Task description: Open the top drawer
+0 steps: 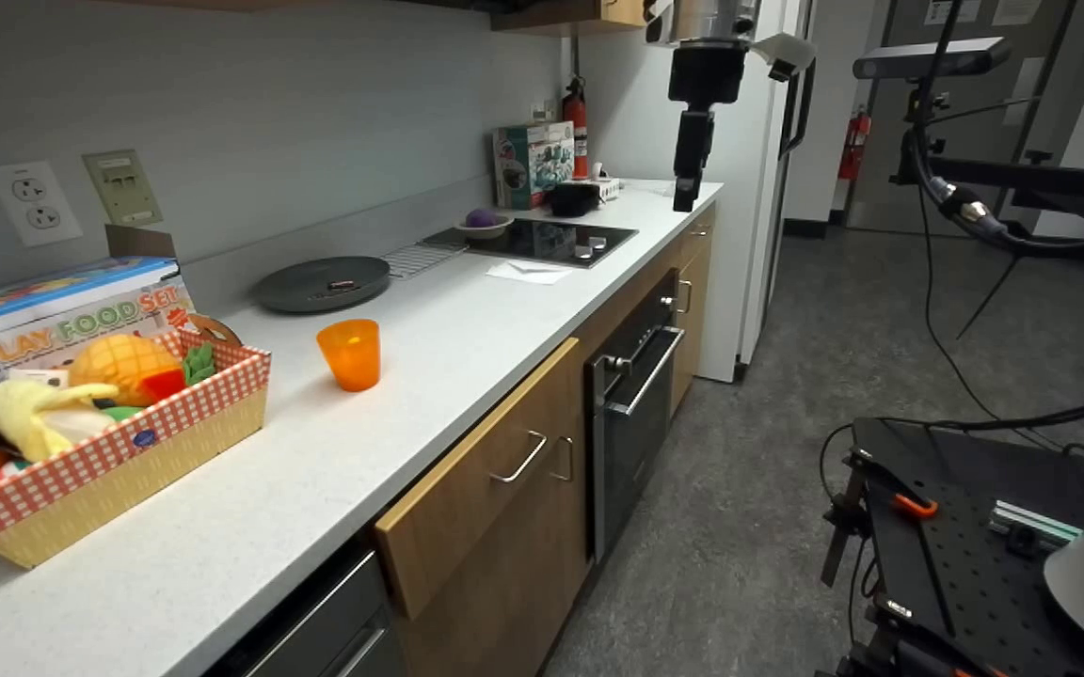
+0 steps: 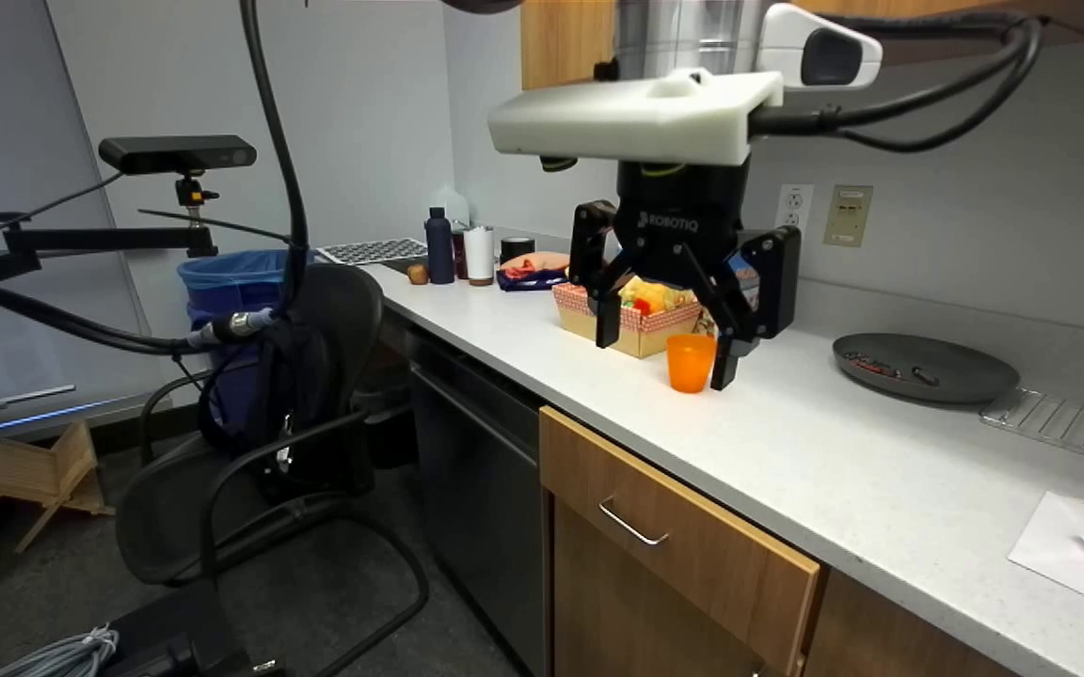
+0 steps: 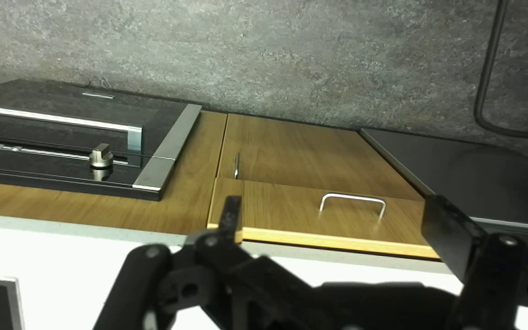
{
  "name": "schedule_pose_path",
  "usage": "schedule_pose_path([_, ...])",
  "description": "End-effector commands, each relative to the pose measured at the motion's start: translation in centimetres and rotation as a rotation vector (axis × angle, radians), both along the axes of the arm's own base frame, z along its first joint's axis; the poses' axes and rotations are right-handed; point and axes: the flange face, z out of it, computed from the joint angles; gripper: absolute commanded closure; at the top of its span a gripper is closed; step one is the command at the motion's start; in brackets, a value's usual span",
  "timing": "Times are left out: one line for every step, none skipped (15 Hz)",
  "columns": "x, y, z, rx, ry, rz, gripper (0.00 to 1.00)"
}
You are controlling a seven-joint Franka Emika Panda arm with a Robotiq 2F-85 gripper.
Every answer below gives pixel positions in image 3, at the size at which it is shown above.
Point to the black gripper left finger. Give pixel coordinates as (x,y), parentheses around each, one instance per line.
(227,276)

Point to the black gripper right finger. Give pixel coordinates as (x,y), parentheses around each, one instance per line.
(458,245)

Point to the wooden front white drawer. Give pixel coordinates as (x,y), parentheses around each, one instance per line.
(275,212)

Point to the black appliance with silver bars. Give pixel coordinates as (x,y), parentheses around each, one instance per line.
(458,171)

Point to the wooden cabinet door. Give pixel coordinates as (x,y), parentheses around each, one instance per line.
(311,153)

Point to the silver oven knob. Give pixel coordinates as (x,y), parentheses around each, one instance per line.
(100,157)

